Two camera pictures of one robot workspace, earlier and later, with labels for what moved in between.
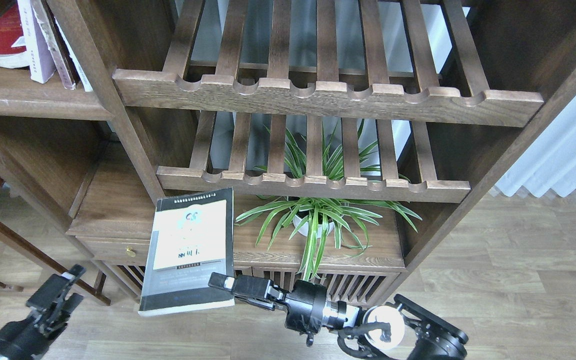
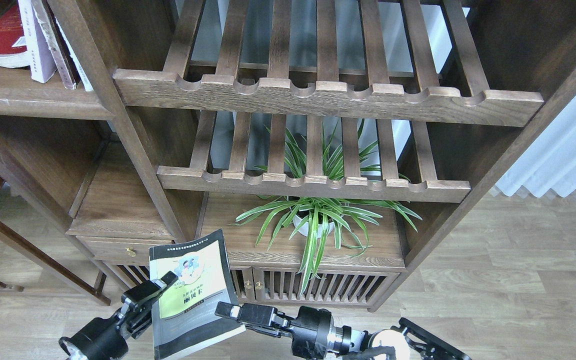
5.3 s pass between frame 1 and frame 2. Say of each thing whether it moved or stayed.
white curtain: stayed
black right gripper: moved
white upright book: stayed
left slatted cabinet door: stayed
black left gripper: moved
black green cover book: moved
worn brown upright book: stayed
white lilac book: stayed
